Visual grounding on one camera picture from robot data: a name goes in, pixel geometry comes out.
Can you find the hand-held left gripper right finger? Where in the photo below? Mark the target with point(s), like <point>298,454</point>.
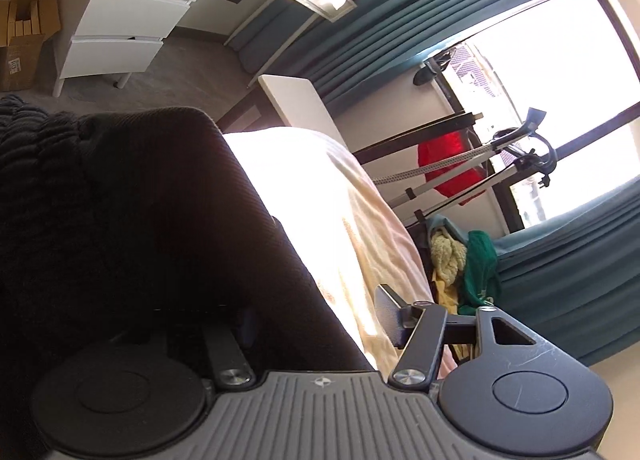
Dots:
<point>391,312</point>

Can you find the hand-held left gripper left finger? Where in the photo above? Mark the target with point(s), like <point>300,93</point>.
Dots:
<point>223,351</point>

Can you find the dark brown garment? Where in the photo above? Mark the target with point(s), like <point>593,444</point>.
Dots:
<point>190,220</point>

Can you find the metal clothes rack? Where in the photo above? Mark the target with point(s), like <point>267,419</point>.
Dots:
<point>450,165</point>

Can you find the yellow cloth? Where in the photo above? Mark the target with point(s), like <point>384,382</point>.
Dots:
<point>445,292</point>

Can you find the cream knitted cloth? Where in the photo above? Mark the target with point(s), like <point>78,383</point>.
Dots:
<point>448,255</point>

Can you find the green cloth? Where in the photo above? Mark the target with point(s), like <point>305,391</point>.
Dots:
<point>481,270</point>

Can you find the bed with cream sheet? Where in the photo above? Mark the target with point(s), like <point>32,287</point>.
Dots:
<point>320,210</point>

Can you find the red cloth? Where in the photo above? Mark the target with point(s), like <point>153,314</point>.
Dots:
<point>445,153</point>

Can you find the teal curtain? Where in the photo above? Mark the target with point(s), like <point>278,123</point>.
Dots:
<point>565,270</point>
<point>380,15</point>

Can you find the white board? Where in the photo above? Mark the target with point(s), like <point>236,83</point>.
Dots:
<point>300,103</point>

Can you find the black object at window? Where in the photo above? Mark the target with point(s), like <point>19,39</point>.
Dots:
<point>427,73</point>

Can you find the dark grey knitted blanket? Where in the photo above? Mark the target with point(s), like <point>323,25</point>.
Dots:
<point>35,135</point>

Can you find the window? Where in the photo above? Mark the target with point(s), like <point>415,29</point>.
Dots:
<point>560,55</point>

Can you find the white desk with drawers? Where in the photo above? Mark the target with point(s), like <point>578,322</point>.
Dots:
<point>130,5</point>

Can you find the cardboard box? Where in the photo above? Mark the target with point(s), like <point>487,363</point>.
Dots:
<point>22,35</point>

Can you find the black rack frame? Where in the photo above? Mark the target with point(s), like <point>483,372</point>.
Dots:
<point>400,143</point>

